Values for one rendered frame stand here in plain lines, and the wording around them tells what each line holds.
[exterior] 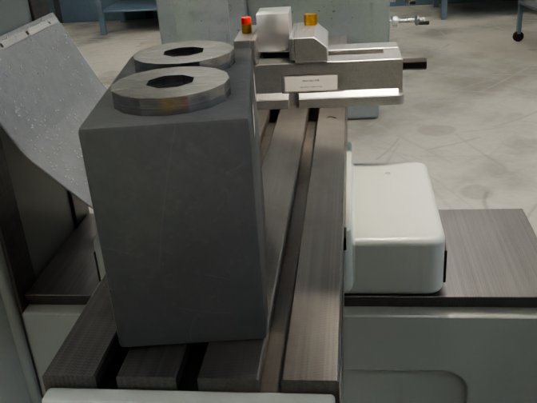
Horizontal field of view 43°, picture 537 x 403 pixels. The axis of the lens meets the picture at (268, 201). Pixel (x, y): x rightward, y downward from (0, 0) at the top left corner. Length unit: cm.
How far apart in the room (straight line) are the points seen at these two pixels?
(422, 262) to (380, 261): 6
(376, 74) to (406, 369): 45
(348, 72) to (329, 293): 56
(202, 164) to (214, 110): 4
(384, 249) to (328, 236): 24
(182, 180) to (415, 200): 60
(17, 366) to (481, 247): 73
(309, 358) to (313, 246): 18
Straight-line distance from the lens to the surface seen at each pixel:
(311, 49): 109
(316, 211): 75
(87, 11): 802
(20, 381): 114
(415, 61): 116
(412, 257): 94
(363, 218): 98
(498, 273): 104
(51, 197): 118
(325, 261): 66
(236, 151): 48
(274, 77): 111
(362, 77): 110
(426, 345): 101
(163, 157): 48
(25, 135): 97
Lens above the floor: 127
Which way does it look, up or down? 25 degrees down
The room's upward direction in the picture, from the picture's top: 4 degrees counter-clockwise
